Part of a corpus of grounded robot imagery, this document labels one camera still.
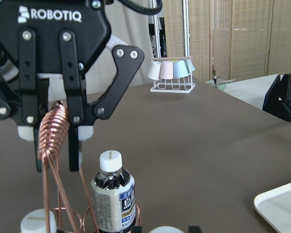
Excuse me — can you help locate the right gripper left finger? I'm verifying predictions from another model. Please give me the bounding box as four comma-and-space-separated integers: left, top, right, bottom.
128, 226, 143, 233

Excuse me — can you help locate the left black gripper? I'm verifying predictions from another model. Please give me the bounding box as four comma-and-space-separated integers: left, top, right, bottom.
0, 0, 145, 172

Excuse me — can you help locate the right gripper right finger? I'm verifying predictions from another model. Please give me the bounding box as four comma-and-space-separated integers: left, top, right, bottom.
188, 226, 201, 233

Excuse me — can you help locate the copper wire bottle basket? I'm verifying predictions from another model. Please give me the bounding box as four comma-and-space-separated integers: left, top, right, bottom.
37, 101, 141, 233

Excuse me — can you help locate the tea bottle white cap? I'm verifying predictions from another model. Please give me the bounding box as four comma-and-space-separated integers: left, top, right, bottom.
20, 209, 46, 233
90, 150, 136, 233

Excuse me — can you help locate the cream rabbit serving tray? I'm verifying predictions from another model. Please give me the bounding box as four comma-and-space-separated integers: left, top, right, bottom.
254, 183, 291, 233

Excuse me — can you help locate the white plastic cup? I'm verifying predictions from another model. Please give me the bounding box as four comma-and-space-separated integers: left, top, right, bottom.
147, 61, 161, 81

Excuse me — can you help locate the pink plastic cup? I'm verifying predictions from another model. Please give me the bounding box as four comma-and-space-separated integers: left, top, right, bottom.
161, 61, 174, 80

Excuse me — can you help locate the white cup rack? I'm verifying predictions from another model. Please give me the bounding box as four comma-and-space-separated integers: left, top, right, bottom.
150, 56, 195, 94

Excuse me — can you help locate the blue plastic cup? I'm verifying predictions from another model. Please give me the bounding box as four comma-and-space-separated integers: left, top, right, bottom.
173, 60, 189, 79

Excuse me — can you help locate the green plastic cup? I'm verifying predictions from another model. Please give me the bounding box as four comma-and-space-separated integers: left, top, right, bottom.
185, 59, 195, 73

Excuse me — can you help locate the black bag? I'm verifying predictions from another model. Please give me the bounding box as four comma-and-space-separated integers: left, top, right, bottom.
262, 74, 291, 122

